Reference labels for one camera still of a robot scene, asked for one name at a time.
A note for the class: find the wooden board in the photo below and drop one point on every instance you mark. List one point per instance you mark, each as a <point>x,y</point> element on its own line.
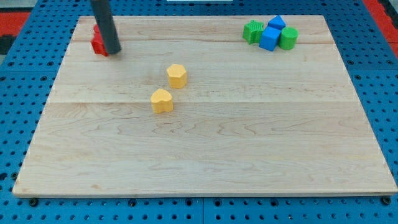
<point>248,123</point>

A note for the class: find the yellow heart block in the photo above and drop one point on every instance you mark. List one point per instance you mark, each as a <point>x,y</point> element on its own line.
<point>161,101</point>

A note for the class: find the yellow hexagon block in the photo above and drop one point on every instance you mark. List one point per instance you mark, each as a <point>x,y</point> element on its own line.
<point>177,76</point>

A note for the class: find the green star block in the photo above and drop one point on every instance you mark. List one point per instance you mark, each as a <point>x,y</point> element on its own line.
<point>252,31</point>

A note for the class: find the blue cube block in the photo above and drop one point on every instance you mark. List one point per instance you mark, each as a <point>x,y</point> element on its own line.
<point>269,38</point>

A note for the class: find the green cylinder block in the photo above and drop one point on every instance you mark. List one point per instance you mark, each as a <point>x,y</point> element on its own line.
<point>288,38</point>

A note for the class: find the blue triangle block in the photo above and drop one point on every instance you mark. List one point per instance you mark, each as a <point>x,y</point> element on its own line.
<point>277,22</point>

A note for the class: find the red block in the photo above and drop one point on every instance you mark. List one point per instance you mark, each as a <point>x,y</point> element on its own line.
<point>97,42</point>

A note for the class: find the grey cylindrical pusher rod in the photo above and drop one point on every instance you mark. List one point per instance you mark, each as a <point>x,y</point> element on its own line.
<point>104,19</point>

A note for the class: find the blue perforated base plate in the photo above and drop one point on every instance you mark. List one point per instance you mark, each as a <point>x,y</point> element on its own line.
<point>31,65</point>

